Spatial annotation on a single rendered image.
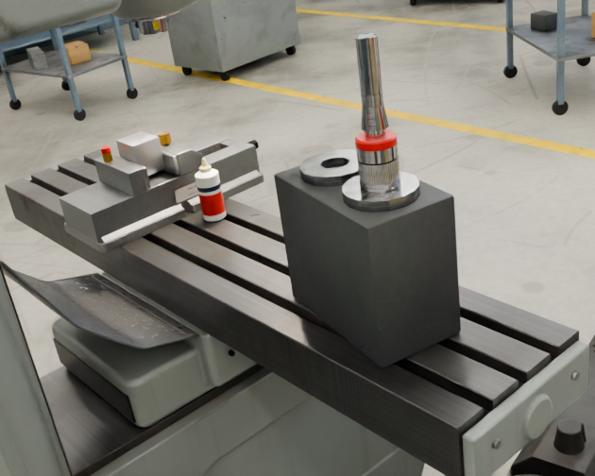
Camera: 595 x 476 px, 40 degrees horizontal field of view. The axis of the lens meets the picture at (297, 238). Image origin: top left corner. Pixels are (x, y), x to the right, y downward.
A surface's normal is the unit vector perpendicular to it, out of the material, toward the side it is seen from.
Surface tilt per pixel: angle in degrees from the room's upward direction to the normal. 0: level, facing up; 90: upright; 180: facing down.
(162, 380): 90
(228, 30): 90
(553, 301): 0
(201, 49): 90
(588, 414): 0
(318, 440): 90
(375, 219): 0
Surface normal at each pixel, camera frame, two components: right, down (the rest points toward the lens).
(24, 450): 0.70, 0.21
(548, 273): -0.13, -0.89
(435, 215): 0.49, 0.33
